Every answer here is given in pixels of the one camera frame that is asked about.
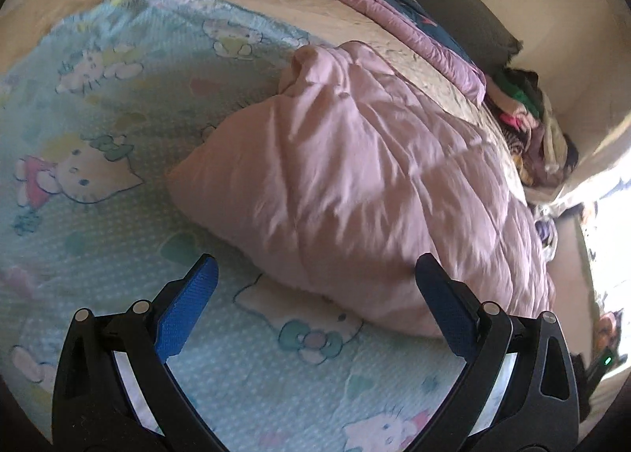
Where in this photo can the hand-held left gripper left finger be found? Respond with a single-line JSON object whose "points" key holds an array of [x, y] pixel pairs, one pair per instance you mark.
{"points": [[190, 304]]}

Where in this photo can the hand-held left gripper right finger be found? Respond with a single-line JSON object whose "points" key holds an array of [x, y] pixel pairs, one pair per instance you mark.
{"points": [[446, 309]]}

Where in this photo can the pink quilted jacket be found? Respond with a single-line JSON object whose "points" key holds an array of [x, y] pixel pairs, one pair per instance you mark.
{"points": [[345, 176]]}

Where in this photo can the pile of mixed clothes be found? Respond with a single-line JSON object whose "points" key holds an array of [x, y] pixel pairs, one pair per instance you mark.
{"points": [[527, 126]]}

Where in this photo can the light blue cat-print blanket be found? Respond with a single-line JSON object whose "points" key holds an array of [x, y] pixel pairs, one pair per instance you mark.
{"points": [[123, 215]]}

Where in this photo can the grey padded headboard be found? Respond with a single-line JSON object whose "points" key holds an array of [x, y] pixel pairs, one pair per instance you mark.
{"points": [[463, 23]]}

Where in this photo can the dark floral quilt pink backing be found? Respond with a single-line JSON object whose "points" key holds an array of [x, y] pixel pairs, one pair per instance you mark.
{"points": [[394, 3]]}

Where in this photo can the bed with beige sheet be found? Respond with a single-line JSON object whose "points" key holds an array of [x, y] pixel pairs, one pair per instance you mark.
{"points": [[320, 8]]}

